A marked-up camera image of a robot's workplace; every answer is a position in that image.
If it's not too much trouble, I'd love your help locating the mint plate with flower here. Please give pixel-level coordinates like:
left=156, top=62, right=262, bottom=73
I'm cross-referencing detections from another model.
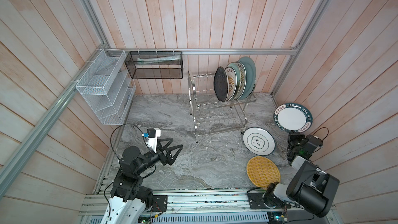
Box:
left=227, top=63, right=240, bottom=100

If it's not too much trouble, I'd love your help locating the chrome dish rack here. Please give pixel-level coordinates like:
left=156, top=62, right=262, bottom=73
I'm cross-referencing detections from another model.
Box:
left=187, top=72, right=257, bottom=143

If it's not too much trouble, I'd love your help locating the white plate dark lettered rim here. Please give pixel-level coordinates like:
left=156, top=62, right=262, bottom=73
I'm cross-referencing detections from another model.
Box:
left=273, top=103, right=313, bottom=133

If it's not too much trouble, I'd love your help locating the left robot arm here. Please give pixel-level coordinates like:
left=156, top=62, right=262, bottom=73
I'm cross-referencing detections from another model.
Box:
left=102, top=138, right=183, bottom=224

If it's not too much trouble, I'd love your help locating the grey-green plate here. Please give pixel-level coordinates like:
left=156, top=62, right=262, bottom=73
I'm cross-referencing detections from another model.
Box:
left=238, top=57, right=256, bottom=100

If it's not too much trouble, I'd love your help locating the yellow woven plate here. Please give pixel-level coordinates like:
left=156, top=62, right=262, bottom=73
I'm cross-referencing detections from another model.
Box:
left=246, top=156, right=281, bottom=188

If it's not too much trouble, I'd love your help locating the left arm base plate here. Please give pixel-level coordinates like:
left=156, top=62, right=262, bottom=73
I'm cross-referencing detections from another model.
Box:
left=145, top=195, right=168, bottom=212

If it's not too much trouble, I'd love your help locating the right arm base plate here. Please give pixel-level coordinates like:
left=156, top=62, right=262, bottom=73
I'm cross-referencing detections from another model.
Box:
left=246, top=192, right=291, bottom=209

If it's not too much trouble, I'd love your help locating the dark blue oval plate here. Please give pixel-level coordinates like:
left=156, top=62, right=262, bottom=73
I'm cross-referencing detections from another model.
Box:
left=214, top=66, right=229, bottom=102

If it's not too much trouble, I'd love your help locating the orange sunburst plate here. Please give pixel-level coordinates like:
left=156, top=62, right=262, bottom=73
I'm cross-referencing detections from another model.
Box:
left=235, top=61, right=247, bottom=100
left=225, top=66, right=237, bottom=101

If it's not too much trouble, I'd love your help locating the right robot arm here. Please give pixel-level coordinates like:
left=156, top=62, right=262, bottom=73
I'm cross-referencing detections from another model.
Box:
left=263, top=131, right=340, bottom=218

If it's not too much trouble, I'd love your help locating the black mesh basket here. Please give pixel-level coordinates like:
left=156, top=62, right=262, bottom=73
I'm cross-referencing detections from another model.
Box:
left=124, top=51, right=183, bottom=79

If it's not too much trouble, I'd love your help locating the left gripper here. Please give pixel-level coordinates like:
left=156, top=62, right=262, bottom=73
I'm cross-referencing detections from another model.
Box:
left=135, top=137, right=183, bottom=174

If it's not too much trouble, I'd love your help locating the white plate black outline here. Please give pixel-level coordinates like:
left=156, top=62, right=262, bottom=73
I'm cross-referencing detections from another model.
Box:
left=243, top=127, right=276, bottom=156

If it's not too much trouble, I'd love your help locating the white wire shelf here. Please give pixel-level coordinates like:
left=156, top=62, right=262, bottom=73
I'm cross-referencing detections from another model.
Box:
left=76, top=49, right=136, bottom=125

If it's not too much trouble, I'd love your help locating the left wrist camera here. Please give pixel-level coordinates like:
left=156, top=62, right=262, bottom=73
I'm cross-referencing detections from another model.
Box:
left=143, top=128, right=161, bottom=153

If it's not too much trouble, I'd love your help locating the aluminium frame rail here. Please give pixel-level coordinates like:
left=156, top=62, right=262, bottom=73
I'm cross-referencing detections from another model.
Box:
left=110, top=48, right=298, bottom=55

